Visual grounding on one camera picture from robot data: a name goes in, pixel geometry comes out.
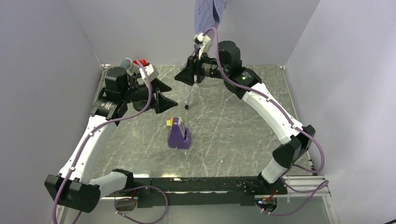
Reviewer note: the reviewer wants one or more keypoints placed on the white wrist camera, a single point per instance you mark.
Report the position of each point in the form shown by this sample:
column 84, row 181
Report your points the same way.
column 202, row 44
column 151, row 70

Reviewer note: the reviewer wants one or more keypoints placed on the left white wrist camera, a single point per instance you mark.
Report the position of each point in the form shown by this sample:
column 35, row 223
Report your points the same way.
column 151, row 70

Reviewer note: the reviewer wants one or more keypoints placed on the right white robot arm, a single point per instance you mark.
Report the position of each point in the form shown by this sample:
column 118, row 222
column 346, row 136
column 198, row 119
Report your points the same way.
column 249, row 87

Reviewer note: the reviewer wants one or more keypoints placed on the silver toy microphone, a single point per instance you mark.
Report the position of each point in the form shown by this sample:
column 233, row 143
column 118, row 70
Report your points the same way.
column 128, row 65

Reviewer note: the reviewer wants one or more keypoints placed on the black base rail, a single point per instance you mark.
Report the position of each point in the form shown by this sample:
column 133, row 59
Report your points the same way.
column 242, row 190

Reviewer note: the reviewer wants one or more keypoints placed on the purple metronome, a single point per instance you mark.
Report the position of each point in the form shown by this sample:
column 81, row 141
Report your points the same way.
column 179, row 136

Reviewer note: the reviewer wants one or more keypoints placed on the lilac tripod music stand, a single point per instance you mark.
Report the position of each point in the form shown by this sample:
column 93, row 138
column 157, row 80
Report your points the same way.
column 187, row 101

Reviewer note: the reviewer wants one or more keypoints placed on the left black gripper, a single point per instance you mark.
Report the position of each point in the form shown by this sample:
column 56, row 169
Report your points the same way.
column 161, row 103

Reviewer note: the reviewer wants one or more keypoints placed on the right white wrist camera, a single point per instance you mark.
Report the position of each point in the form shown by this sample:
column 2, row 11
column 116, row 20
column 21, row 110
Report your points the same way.
column 202, row 44

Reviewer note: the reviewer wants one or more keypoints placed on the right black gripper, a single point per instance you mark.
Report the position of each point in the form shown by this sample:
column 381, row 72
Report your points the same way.
column 187, row 75

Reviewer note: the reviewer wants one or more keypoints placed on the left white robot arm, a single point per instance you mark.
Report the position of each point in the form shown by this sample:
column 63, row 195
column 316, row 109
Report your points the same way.
column 73, row 186

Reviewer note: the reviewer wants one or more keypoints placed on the sheet music paper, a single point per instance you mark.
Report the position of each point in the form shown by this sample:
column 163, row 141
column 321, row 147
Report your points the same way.
column 208, row 13

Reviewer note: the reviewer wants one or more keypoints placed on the orange green toy block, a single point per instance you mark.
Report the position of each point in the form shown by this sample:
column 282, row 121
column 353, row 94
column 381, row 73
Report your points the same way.
column 169, row 123

